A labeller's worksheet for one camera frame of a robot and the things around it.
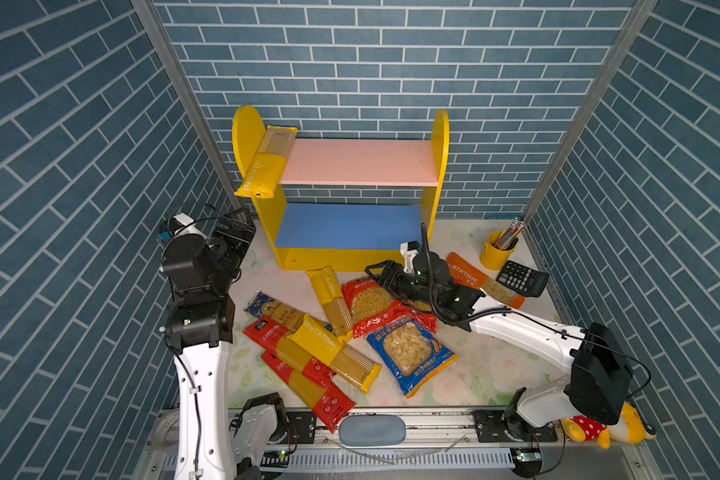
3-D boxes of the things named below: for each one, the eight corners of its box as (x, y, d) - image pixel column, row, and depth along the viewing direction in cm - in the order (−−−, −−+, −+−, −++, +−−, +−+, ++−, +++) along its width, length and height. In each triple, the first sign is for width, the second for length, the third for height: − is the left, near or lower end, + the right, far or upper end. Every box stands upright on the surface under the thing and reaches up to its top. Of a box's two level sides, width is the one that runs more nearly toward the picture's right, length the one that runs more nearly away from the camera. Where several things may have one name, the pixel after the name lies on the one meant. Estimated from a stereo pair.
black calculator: (494, 284, 103) (497, 279, 101) (500, 262, 109) (503, 257, 107) (541, 302, 99) (546, 297, 97) (545, 278, 105) (549, 273, 103)
